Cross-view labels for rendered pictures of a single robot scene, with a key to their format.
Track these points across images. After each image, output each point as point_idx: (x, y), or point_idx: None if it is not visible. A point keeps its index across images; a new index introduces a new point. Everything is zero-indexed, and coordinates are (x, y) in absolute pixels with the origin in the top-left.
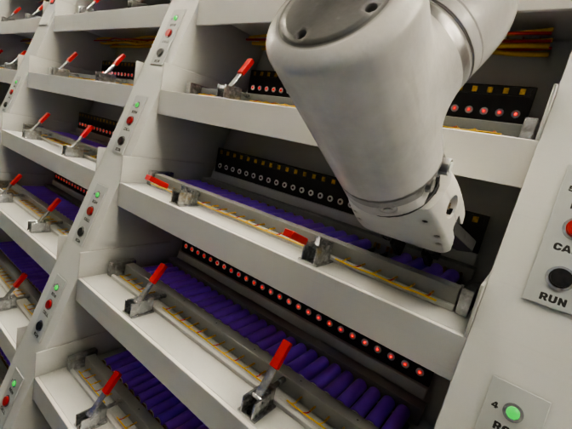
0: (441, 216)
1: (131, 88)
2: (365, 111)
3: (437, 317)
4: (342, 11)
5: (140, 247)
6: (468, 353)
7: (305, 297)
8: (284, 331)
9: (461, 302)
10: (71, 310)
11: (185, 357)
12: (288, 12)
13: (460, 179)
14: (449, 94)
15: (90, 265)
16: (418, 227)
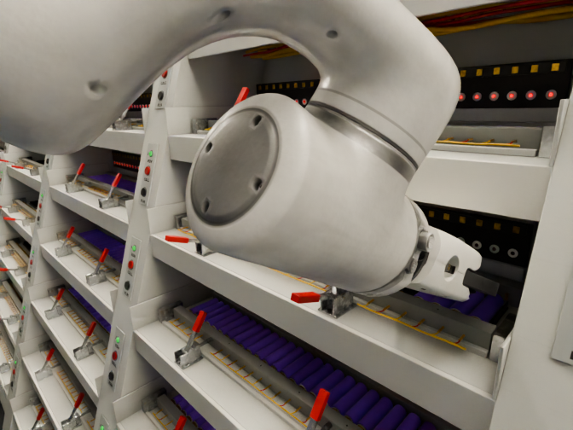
0: (438, 283)
1: (143, 136)
2: (288, 262)
3: (465, 372)
4: (234, 183)
5: (183, 288)
6: (499, 418)
7: (331, 350)
8: (331, 363)
9: (494, 349)
10: (135, 359)
11: (234, 408)
12: (197, 171)
13: None
14: (393, 199)
15: (141, 316)
16: (420, 290)
